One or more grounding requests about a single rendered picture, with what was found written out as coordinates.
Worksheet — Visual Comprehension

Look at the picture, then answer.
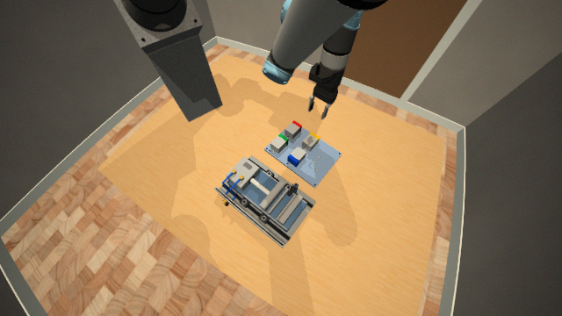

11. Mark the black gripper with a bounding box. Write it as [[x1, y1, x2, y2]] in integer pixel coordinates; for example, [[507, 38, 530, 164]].
[[308, 48, 350, 119]]

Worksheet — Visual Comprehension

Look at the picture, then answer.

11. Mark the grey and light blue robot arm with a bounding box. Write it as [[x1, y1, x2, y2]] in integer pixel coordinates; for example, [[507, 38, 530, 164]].
[[121, 0, 388, 85]]

